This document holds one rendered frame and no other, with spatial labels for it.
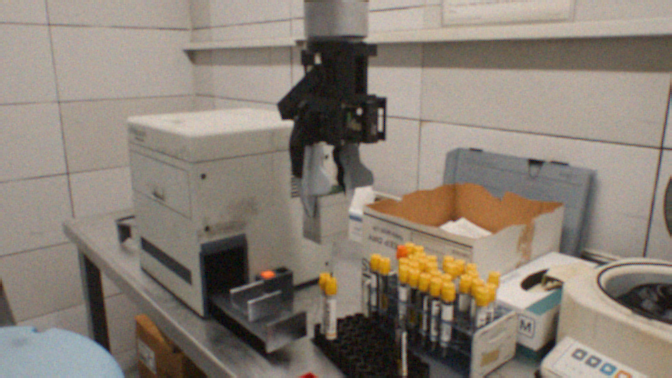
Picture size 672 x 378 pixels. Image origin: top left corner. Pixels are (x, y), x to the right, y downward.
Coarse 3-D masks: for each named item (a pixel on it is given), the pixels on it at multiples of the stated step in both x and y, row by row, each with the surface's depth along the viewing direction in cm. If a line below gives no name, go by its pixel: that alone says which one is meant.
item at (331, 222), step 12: (324, 204) 63; (336, 204) 65; (348, 204) 66; (324, 216) 64; (336, 216) 65; (348, 216) 66; (312, 228) 65; (324, 228) 64; (336, 228) 65; (348, 228) 67; (312, 240) 66; (324, 240) 65; (336, 240) 66
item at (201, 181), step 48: (144, 144) 88; (192, 144) 74; (240, 144) 80; (288, 144) 85; (144, 192) 92; (192, 192) 76; (240, 192) 81; (288, 192) 87; (144, 240) 97; (192, 240) 79; (240, 240) 82; (288, 240) 89; (192, 288) 82; (288, 288) 88
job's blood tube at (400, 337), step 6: (396, 318) 61; (402, 318) 61; (396, 324) 61; (402, 324) 61; (396, 330) 61; (402, 330) 61; (396, 336) 62; (402, 336) 61; (396, 342) 62; (402, 342) 62; (396, 348) 62; (402, 348) 62; (396, 354) 62; (402, 354) 62; (396, 360) 62; (402, 360) 62; (396, 366) 63; (402, 366) 62; (396, 372) 63; (402, 372) 63
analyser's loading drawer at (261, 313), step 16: (208, 288) 83; (224, 288) 83; (240, 288) 76; (256, 288) 78; (224, 304) 78; (240, 304) 77; (256, 304) 73; (272, 304) 75; (240, 320) 73; (256, 320) 73; (272, 320) 73; (288, 320) 70; (304, 320) 72; (272, 336) 69; (288, 336) 70; (304, 336) 72
